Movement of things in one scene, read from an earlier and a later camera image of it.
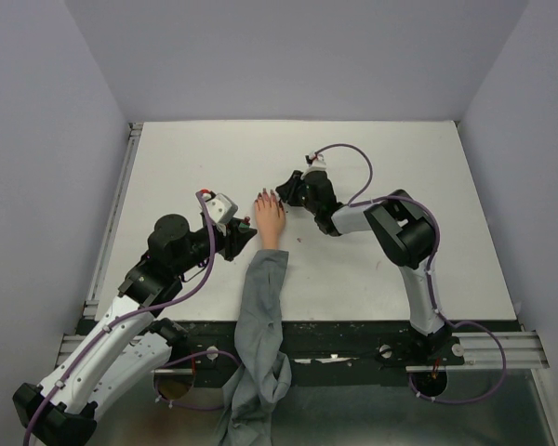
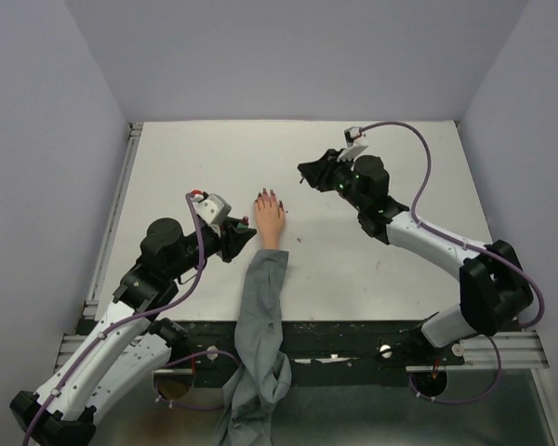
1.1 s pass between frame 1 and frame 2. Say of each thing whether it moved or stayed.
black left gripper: stayed
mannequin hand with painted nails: stayed
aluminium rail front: stayed
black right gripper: moved
